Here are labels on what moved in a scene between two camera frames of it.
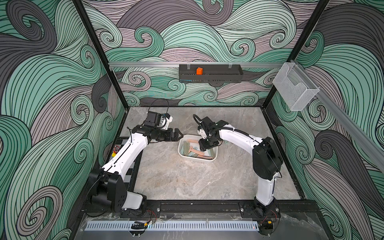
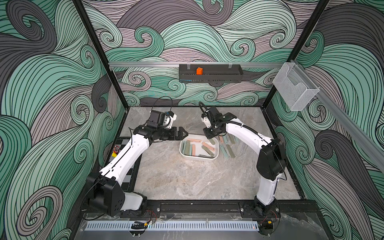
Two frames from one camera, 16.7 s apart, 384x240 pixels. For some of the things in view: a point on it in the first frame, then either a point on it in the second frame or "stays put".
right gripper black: x=205 y=145 -> x=210 y=134
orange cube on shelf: x=199 y=71 stays put
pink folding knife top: x=200 y=154 -> x=192 y=140
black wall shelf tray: x=211 y=73 stays put
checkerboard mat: x=130 y=177 stays put
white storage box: x=189 y=147 stays put
